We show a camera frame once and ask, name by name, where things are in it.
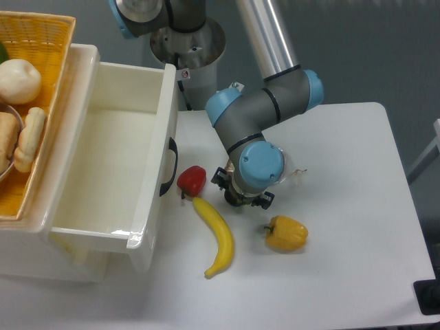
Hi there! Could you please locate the black clamp at table edge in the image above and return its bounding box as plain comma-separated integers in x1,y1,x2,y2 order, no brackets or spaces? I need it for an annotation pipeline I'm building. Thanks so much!
413,279,439,316

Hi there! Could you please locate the beige bread roll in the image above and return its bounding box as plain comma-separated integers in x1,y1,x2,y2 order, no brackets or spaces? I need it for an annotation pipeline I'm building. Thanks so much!
14,107,46,173

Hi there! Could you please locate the black drawer handle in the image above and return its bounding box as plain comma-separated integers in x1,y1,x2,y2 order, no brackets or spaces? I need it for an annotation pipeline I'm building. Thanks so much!
159,137,179,197

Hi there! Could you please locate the white plastic drawer cabinet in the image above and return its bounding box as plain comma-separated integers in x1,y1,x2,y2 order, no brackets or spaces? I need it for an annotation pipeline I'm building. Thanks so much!
0,43,114,284

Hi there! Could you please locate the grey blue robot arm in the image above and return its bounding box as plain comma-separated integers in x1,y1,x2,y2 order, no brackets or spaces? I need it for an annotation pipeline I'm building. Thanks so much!
109,1,324,209

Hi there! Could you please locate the white frame at right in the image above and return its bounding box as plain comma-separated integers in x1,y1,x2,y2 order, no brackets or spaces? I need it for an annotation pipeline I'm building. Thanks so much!
406,119,439,185

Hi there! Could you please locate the white plastic drawer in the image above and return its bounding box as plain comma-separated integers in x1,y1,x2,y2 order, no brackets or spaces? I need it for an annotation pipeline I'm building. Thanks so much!
51,63,178,272

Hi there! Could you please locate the tan bread piece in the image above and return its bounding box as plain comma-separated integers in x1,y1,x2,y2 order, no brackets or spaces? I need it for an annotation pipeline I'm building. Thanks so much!
0,112,20,173

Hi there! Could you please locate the bread slice in plastic wrap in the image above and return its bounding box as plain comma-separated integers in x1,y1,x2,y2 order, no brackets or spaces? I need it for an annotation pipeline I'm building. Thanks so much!
225,147,307,188

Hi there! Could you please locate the yellow woven basket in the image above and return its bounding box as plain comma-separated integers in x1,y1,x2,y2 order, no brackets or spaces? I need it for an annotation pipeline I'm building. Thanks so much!
1,11,76,222

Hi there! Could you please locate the white round bun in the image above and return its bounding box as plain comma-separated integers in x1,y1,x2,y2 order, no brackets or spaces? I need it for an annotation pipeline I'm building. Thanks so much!
1,59,42,105

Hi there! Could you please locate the yellow banana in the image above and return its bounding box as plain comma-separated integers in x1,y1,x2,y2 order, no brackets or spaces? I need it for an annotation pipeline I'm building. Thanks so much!
192,197,235,279

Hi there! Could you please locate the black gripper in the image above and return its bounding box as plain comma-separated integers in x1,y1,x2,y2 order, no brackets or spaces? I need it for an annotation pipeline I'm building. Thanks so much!
210,167,275,210

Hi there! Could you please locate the yellow bell pepper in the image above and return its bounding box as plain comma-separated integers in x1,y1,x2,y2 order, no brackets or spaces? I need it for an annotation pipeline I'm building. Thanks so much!
264,215,309,251

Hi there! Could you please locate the red bell pepper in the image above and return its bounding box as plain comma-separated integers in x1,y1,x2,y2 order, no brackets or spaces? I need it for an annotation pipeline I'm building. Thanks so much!
177,166,206,199

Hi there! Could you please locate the green vegetable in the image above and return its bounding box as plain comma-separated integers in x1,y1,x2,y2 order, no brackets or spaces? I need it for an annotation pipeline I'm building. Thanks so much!
0,42,9,64

